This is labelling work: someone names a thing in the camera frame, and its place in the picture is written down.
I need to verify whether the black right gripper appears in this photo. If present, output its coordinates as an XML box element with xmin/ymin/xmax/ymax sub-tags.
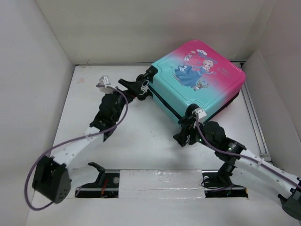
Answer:
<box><xmin>172</xmin><ymin>118</ymin><xmax>217</xmax><ymax>151</ymax></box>

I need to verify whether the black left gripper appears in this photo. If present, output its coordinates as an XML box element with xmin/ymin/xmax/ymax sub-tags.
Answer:
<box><xmin>106</xmin><ymin>80</ymin><xmax>142</xmax><ymax>122</ymax></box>

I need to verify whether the pink teal suitcase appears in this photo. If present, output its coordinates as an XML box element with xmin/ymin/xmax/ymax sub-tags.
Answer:
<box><xmin>136</xmin><ymin>40</ymin><xmax>246</xmax><ymax>124</ymax></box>

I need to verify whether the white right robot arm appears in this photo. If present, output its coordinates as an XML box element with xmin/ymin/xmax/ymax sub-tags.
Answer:
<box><xmin>174</xmin><ymin>119</ymin><xmax>301</xmax><ymax>220</ymax></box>

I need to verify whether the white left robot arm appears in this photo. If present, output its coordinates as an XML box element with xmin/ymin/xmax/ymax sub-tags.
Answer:
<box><xmin>30</xmin><ymin>78</ymin><xmax>149</xmax><ymax>204</ymax></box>

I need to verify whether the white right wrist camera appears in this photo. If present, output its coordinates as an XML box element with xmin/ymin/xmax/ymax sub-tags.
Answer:
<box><xmin>192</xmin><ymin>107</ymin><xmax>207</xmax><ymax>123</ymax></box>

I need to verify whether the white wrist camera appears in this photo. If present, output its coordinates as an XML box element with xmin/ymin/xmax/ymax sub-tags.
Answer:
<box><xmin>96</xmin><ymin>76</ymin><xmax>116</xmax><ymax>94</ymax></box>
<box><xmin>192</xmin><ymin>107</ymin><xmax>207</xmax><ymax>123</ymax></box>

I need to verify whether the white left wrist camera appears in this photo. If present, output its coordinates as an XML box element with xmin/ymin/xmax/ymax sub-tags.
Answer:
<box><xmin>96</xmin><ymin>76</ymin><xmax>116</xmax><ymax>94</ymax></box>

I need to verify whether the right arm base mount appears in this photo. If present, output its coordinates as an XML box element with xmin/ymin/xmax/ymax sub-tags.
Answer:
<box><xmin>200</xmin><ymin>163</ymin><xmax>248</xmax><ymax>198</ymax></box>

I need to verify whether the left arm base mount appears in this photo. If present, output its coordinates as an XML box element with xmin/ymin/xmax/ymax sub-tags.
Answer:
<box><xmin>75</xmin><ymin>162</ymin><xmax>120</xmax><ymax>199</ymax></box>

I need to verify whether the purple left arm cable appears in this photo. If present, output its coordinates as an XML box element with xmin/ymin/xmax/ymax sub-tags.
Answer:
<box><xmin>24</xmin><ymin>87</ymin><xmax>129</xmax><ymax>211</ymax></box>

